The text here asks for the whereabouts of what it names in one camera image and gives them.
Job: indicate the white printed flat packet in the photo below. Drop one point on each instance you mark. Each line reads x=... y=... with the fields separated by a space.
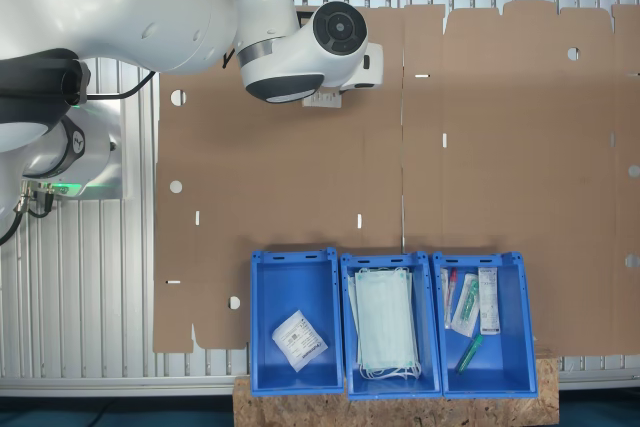
x=489 y=302

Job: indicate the green capped tube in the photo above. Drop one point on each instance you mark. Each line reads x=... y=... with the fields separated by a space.
x=470 y=353

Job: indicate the chipboard block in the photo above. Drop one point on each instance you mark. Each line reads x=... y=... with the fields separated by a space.
x=400 y=412

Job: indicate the blue plastic bin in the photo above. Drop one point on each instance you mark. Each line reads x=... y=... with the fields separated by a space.
x=430 y=347
x=295 y=287
x=510 y=347

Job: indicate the clear packet with red swab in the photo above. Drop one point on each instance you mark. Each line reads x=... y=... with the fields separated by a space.
x=448 y=297

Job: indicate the white face mask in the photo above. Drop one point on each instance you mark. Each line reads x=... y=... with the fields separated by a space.
x=385 y=317
x=351 y=297

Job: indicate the clear packet with green tube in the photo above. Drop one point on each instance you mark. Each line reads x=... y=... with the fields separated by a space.
x=466 y=304

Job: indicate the brown cardboard sheet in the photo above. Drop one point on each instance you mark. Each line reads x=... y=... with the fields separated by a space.
x=525 y=172
x=280 y=172

